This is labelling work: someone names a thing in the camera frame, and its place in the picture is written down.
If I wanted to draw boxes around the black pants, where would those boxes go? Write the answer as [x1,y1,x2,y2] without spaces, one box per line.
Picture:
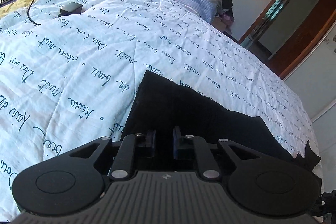
[121,71,321,171]

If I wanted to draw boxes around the black power adapter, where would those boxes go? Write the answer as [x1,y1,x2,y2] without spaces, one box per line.
[58,2,83,17]

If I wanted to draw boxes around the white script-print duvet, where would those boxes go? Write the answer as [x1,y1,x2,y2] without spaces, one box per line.
[1,0,318,221]

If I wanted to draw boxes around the black cable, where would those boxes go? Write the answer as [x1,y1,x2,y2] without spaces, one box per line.
[27,0,42,26]

